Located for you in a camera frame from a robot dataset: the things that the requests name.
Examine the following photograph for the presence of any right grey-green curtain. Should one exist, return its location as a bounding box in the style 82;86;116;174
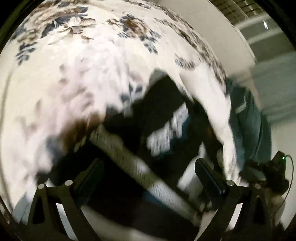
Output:
233;18;296;126

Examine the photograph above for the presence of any floral bed quilt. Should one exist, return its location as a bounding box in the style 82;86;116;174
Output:
1;1;226;220

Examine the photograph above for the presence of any dark green folded blanket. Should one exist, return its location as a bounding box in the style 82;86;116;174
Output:
226;79;272;171

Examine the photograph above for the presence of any black grey striped sweater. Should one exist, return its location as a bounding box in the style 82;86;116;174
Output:
36;71;227;235

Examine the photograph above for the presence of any window with metal grille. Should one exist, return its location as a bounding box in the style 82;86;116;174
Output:
210;0;265;25

